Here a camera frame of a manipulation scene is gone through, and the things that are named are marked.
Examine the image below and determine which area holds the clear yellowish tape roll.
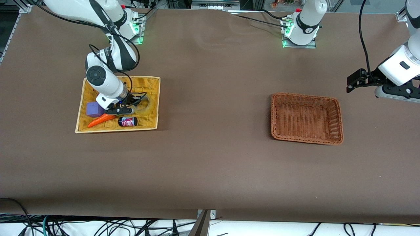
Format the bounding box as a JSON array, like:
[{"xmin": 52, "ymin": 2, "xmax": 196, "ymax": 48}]
[{"xmin": 131, "ymin": 93, "xmax": 153, "ymax": 116}]

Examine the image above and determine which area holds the yellow wicker basket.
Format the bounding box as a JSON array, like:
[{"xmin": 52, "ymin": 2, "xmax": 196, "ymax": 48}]
[{"xmin": 75, "ymin": 76, "xmax": 161, "ymax": 133}]

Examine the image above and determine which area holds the dark soda can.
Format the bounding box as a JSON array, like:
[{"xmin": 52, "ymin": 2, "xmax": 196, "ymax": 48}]
[{"xmin": 118, "ymin": 116, "xmax": 138, "ymax": 127}]

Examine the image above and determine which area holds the orange toy carrot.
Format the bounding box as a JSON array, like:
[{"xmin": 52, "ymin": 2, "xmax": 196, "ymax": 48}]
[{"xmin": 88, "ymin": 113, "xmax": 117, "ymax": 128}]

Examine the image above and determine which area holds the purple cube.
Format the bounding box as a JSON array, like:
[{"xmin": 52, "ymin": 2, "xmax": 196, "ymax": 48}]
[{"xmin": 86, "ymin": 102, "xmax": 103, "ymax": 118}]

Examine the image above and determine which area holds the brown wicker basket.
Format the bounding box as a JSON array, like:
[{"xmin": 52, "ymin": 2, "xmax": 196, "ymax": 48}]
[{"xmin": 271, "ymin": 92, "xmax": 344, "ymax": 145}]

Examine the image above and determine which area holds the grey background equipment box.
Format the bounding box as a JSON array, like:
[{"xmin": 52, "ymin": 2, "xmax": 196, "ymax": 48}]
[{"xmin": 192, "ymin": 0, "xmax": 241, "ymax": 10}]

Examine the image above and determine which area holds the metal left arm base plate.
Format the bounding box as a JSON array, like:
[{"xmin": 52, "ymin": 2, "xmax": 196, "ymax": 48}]
[{"xmin": 282, "ymin": 17, "xmax": 317, "ymax": 49}]

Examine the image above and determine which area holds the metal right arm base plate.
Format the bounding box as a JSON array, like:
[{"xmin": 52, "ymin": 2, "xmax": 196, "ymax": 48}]
[{"xmin": 130, "ymin": 14, "xmax": 144, "ymax": 45}]

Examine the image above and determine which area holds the black table cable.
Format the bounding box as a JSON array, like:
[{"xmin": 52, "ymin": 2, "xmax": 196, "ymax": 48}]
[
  {"xmin": 259, "ymin": 9, "xmax": 289, "ymax": 22},
  {"xmin": 230, "ymin": 14, "xmax": 289, "ymax": 28}
]

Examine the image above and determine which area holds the metal table edge bracket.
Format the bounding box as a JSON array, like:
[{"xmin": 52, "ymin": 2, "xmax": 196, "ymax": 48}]
[{"xmin": 189, "ymin": 209, "xmax": 217, "ymax": 236}]

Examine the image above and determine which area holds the black looped floor cable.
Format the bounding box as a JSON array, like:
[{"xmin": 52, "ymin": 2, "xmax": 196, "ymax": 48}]
[{"xmin": 0, "ymin": 197, "xmax": 32, "ymax": 236}]

